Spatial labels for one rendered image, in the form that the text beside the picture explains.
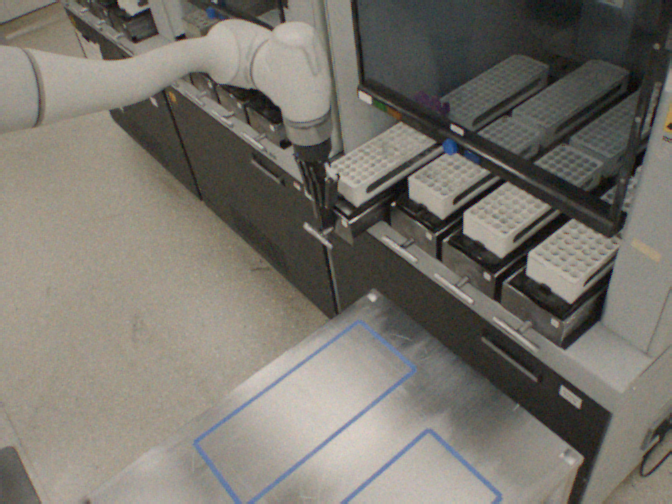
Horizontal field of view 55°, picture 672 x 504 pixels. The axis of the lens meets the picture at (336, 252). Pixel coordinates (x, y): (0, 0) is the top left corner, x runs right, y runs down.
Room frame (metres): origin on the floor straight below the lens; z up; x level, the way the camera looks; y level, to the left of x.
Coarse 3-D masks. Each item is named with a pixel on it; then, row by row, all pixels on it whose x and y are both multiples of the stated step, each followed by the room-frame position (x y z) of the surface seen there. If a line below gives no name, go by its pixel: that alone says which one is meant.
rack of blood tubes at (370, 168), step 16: (400, 128) 1.20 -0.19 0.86; (368, 144) 1.15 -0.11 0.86; (384, 144) 1.16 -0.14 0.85; (400, 144) 1.13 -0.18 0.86; (416, 144) 1.13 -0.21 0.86; (432, 144) 1.13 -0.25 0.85; (352, 160) 1.11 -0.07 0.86; (368, 160) 1.10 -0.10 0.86; (384, 160) 1.09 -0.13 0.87; (400, 160) 1.08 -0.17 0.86; (416, 160) 1.13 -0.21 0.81; (352, 176) 1.06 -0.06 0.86; (368, 176) 1.04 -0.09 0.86; (384, 176) 1.10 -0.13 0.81; (400, 176) 1.08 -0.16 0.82; (352, 192) 1.02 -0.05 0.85; (368, 192) 1.06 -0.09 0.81
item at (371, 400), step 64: (384, 320) 0.70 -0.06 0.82; (256, 384) 0.62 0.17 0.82; (320, 384) 0.59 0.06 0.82; (384, 384) 0.57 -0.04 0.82; (448, 384) 0.55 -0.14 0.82; (192, 448) 0.52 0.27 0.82; (256, 448) 0.50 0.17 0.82; (320, 448) 0.48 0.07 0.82; (384, 448) 0.47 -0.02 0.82; (448, 448) 0.45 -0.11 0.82; (512, 448) 0.43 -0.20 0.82
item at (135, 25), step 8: (120, 8) 2.20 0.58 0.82; (112, 16) 2.19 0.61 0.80; (120, 16) 2.14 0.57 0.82; (128, 16) 2.13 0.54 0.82; (136, 16) 2.13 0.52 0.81; (144, 16) 2.13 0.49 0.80; (152, 16) 2.15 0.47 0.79; (120, 24) 2.15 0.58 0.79; (128, 24) 2.10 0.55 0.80; (136, 24) 2.12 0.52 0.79; (144, 24) 2.13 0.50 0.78; (152, 24) 2.14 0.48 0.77; (120, 32) 2.17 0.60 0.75; (128, 32) 2.10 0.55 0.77; (136, 32) 2.11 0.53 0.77; (112, 40) 2.13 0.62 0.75
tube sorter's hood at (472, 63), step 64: (384, 0) 1.11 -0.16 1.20; (448, 0) 0.98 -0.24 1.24; (512, 0) 0.87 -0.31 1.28; (576, 0) 0.78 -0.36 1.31; (640, 0) 0.71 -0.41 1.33; (384, 64) 1.12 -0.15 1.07; (448, 64) 0.98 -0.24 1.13; (512, 64) 0.86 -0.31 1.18; (576, 64) 0.77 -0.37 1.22; (640, 64) 0.69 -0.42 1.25; (448, 128) 0.97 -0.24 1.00; (512, 128) 0.85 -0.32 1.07; (576, 128) 0.76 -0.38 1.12; (640, 128) 0.67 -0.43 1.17; (576, 192) 0.74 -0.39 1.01
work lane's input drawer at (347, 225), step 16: (432, 160) 1.12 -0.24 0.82; (384, 192) 1.04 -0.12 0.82; (400, 192) 1.05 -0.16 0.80; (336, 208) 1.02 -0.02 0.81; (352, 208) 1.01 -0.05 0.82; (368, 208) 1.01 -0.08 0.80; (384, 208) 1.03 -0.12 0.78; (304, 224) 1.05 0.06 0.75; (336, 224) 1.02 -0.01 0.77; (352, 224) 0.98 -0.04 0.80; (368, 224) 1.00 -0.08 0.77; (320, 240) 1.00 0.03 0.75; (352, 240) 0.98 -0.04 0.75
